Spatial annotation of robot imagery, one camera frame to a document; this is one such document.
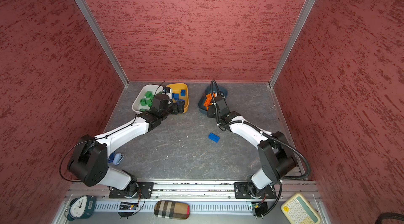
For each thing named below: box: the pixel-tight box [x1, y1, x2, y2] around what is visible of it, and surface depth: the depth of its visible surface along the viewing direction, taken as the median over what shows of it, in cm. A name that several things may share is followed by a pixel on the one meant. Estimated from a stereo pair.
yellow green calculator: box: [280, 192, 322, 224], surface depth 68 cm
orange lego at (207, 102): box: [203, 94, 213, 108], surface depth 109 cm
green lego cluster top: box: [139, 98, 148, 106], surface depth 108 cm
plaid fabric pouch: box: [154, 200, 190, 220], surface depth 68 cm
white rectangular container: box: [132, 84, 163, 113], surface depth 111 cm
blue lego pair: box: [208, 132, 221, 144], surface depth 93 cm
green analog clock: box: [66, 195, 96, 222], surface depth 68 cm
